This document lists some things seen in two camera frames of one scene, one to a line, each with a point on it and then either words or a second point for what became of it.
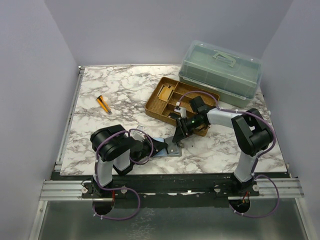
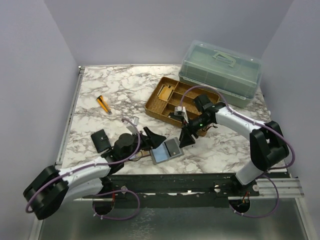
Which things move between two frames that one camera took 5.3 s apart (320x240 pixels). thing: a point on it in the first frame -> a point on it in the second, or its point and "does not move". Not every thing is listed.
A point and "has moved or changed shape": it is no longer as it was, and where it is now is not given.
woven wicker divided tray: x=162 y=95 does not move
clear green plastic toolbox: x=234 y=77 does not move
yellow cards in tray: x=165 y=93 does not move
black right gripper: x=181 y=130 -> x=186 y=139
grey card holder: x=173 y=148 has moved or changed shape
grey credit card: x=172 y=147 does not move
